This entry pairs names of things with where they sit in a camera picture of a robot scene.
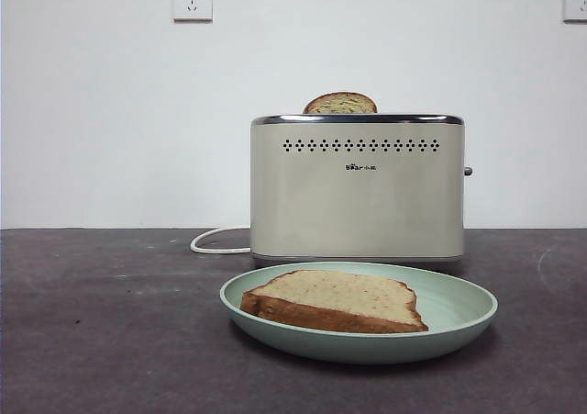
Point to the pale green round plate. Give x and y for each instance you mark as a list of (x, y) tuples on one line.
[(458, 304)]

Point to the brown-crusted bread slice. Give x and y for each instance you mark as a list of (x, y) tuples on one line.
[(339, 294), (341, 104)]

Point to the cream toaster with chrome top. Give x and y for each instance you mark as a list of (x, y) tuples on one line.
[(357, 203)]

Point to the white wall socket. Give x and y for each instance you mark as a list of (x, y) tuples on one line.
[(577, 2), (193, 1)]

